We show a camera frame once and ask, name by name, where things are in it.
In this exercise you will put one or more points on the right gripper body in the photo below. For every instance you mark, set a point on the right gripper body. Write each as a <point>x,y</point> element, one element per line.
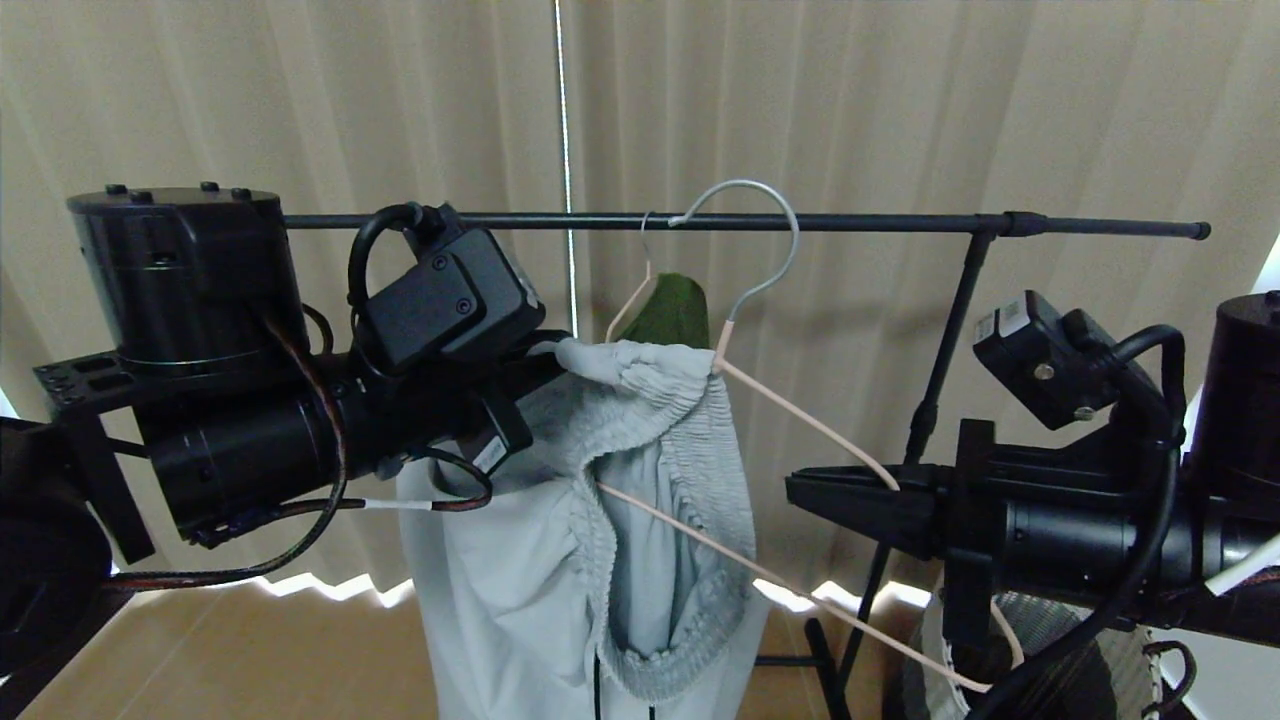
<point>1070,530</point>

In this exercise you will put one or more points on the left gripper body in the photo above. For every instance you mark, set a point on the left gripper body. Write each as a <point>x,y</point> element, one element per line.
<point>260,460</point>

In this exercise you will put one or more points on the pale grey garment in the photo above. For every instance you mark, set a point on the pale grey garment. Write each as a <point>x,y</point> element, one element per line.
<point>500,580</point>

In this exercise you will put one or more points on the pink clothes hanger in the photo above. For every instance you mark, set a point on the pink clothes hanger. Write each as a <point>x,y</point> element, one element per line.
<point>790,410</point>
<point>625,315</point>

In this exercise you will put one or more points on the green printed t-shirt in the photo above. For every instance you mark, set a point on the green printed t-shirt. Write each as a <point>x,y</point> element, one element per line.
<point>670,315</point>

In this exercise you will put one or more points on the white laundry basket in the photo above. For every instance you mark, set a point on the white laundry basket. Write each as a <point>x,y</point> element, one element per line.
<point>1125,660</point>

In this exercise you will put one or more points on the black clothes rack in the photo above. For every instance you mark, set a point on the black clothes rack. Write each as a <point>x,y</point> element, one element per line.
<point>900,222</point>

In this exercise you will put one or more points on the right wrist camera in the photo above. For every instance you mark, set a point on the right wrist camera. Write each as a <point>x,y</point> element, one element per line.
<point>1040,350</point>

